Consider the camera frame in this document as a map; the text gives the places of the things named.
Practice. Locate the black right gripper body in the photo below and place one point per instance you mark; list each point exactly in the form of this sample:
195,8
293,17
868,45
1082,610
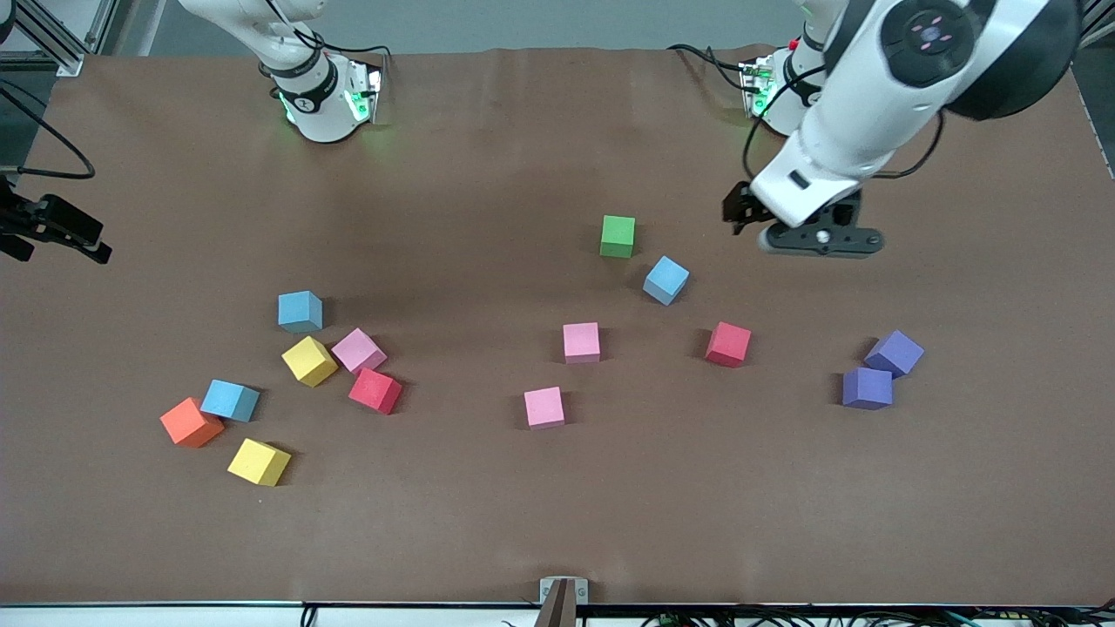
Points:
26,219

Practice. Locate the blue foam cube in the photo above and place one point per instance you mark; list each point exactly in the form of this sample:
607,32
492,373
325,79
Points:
666,279
228,399
300,310

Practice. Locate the green foam cube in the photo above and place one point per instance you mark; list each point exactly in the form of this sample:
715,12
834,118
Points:
618,235

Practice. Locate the pink foam cube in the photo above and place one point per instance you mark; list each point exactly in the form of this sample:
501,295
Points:
543,407
357,348
581,341

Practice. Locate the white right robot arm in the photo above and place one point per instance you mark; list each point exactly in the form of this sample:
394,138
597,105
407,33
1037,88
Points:
318,104

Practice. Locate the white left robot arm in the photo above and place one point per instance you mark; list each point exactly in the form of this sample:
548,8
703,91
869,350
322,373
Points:
871,113

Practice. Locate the red foam cube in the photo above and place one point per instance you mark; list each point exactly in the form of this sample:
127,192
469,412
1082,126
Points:
375,389
728,343

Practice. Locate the purple foam cube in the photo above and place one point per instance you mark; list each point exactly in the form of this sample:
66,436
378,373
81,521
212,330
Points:
867,387
895,352

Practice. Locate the orange foam cube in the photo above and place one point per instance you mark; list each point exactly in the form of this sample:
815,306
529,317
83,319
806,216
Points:
190,421

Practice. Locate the yellow foam cube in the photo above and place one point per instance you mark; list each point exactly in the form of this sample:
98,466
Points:
258,460
308,359

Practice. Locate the brown table mat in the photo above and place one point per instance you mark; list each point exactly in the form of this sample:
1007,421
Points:
488,505

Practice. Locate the aluminium frame post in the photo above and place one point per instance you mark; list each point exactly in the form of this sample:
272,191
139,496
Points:
1102,10
70,63

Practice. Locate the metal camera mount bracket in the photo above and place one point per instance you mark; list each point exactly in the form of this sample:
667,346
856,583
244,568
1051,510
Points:
564,605

